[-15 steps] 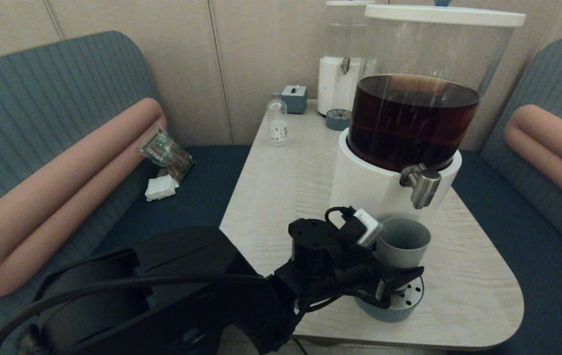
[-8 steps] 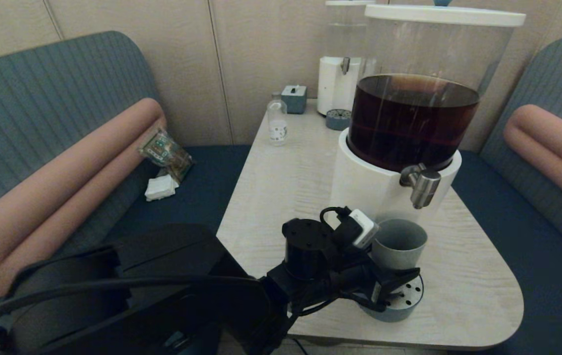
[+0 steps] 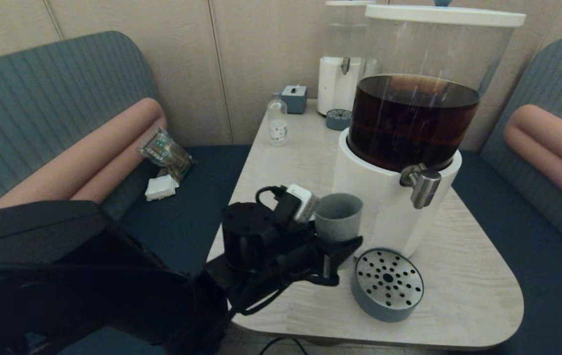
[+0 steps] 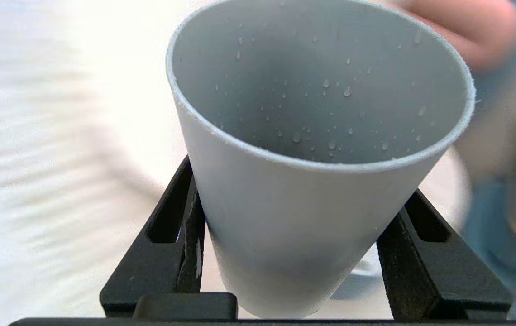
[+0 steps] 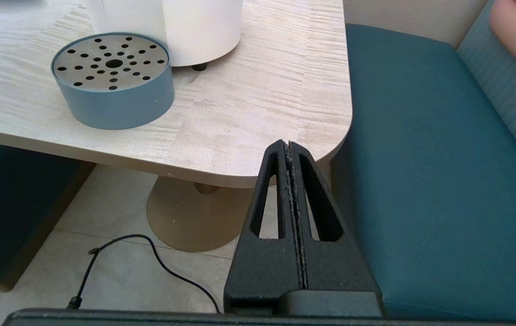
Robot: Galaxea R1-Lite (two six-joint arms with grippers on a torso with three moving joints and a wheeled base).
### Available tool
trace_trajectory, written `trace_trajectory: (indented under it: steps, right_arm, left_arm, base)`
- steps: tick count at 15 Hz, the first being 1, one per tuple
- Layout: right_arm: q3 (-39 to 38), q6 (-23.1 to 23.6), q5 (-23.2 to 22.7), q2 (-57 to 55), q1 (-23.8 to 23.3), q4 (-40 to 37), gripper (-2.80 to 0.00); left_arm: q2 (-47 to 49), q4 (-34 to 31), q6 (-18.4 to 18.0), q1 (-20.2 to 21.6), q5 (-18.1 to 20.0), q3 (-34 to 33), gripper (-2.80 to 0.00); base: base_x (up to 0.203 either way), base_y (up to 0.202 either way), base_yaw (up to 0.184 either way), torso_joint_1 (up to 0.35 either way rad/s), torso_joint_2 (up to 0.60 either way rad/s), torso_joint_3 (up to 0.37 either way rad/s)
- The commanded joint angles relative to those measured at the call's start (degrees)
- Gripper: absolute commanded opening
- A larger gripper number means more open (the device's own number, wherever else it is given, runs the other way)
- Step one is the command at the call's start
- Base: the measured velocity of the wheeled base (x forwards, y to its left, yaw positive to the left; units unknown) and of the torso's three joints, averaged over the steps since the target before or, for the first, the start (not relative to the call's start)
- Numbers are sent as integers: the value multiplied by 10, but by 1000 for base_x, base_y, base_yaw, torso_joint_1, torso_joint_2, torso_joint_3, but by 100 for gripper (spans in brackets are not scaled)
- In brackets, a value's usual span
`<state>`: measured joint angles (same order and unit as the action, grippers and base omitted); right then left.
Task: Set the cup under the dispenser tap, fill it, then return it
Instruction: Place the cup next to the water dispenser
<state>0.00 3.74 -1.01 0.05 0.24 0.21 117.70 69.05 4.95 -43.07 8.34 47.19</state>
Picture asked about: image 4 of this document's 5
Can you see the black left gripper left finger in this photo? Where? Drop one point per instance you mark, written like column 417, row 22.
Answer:
column 158, row 267

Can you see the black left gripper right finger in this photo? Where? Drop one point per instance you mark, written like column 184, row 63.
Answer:
column 443, row 271

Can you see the grey plastic cup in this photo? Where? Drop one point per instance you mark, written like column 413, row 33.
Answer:
column 294, row 203

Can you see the blue booth sofa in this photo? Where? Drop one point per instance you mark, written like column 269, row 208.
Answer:
column 489, row 235

